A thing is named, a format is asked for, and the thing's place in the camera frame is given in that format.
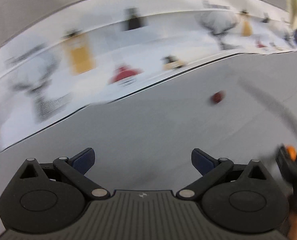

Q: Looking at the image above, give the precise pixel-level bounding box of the grey printed sofa cover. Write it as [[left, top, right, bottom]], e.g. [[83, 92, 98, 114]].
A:
[[0, 0, 297, 239]]

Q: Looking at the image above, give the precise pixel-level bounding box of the dark date near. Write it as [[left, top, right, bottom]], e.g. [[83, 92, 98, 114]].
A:
[[210, 90, 225, 105]]

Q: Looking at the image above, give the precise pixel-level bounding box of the small orange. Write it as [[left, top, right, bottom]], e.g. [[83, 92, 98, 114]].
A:
[[286, 145, 297, 161]]

